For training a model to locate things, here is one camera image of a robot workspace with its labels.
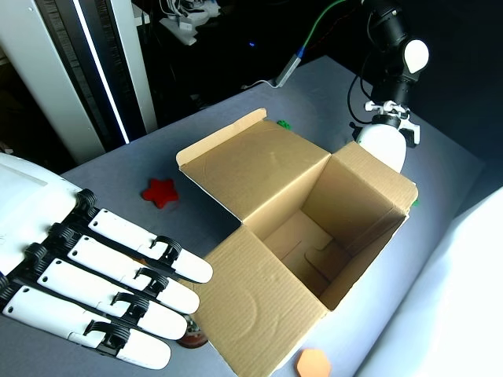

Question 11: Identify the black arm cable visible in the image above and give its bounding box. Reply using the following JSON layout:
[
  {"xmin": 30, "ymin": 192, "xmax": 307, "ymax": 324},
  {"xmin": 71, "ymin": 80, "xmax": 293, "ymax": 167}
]
[{"xmin": 347, "ymin": 50, "xmax": 376, "ymax": 126}]

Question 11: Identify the white cable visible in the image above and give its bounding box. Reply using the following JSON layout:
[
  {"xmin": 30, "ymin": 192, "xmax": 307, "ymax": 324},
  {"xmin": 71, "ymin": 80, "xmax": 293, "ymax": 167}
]
[{"xmin": 243, "ymin": 79, "xmax": 278, "ymax": 90}]

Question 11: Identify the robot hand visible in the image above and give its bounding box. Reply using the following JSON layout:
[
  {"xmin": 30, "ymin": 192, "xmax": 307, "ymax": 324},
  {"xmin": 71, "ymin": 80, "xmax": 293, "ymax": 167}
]
[
  {"xmin": 0, "ymin": 152, "xmax": 214, "ymax": 371},
  {"xmin": 355, "ymin": 122, "xmax": 408, "ymax": 174}
]

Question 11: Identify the grey table cloth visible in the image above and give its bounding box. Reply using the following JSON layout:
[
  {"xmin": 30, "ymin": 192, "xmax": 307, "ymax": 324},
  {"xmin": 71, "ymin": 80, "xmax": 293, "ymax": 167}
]
[{"xmin": 58, "ymin": 54, "xmax": 486, "ymax": 377}]

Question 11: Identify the green cable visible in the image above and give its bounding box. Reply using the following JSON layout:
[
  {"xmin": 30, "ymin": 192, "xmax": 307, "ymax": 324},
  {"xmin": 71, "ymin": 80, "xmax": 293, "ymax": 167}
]
[{"xmin": 301, "ymin": 0, "xmax": 345, "ymax": 52}]

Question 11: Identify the orange hexagon block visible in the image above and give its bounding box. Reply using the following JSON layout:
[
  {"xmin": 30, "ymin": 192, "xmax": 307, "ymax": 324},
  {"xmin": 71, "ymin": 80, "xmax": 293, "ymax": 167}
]
[{"xmin": 296, "ymin": 347, "xmax": 332, "ymax": 377}]

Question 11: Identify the white plastic parts pile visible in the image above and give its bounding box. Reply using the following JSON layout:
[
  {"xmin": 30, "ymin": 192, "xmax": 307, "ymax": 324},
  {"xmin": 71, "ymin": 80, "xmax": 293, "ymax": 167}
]
[{"xmin": 159, "ymin": 0, "xmax": 221, "ymax": 46}]

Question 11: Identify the chocolate toy cake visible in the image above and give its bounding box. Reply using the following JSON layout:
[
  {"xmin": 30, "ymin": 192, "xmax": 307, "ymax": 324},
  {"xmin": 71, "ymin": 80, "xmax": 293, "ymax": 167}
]
[{"xmin": 176, "ymin": 313, "xmax": 208, "ymax": 349}]

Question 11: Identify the brown cardboard box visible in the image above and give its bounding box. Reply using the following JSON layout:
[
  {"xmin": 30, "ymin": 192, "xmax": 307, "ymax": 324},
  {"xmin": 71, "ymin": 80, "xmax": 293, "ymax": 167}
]
[{"xmin": 175, "ymin": 108, "xmax": 420, "ymax": 372}]

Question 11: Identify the red star block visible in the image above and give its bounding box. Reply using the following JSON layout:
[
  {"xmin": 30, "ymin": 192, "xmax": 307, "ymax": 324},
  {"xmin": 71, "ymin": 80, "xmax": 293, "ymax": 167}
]
[{"xmin": 141, "ymin": 178, "xmax": 180, "ymax": 209}]

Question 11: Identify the white cabinet frame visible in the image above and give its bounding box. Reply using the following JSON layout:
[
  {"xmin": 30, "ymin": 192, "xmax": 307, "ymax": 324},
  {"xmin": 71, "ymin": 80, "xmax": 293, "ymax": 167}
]
[{"xmin": 0, "ymin": 0, "xmax": 158, "ymax": 166}]

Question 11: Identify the grey adapter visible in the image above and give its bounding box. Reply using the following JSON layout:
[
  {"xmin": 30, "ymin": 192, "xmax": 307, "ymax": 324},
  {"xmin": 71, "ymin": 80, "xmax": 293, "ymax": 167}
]
[{"xmin": 274, "ymin": 49, "xmax": 306, "ymax": 87}]

